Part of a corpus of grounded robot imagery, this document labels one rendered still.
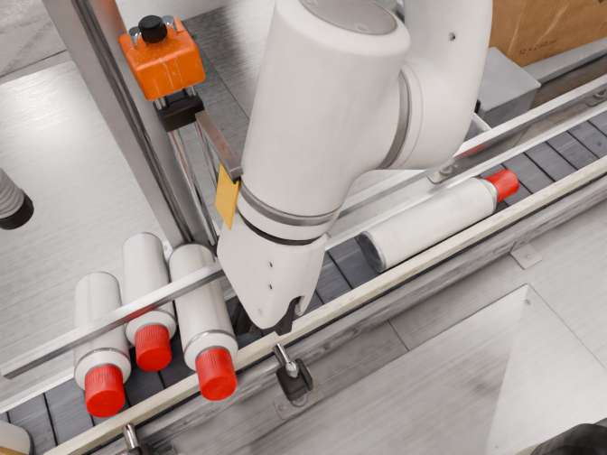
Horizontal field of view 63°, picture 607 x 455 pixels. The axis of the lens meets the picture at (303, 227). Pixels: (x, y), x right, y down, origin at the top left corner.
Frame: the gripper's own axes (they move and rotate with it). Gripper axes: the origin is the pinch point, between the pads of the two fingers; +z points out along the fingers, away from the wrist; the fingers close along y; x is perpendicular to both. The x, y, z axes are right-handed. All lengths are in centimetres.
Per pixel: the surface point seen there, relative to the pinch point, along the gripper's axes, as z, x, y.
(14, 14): 89, 8, -246
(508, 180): -11.2, 32.6, -0.3
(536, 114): -17.4, 37.2, -4.2
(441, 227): -7.3, 22.4, 1.0
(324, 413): 4.5, 4.0, 10.8
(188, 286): -1.1, -5.0, -4.6
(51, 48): 86, 18, -209
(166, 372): 8.6, -7.8, -1.3
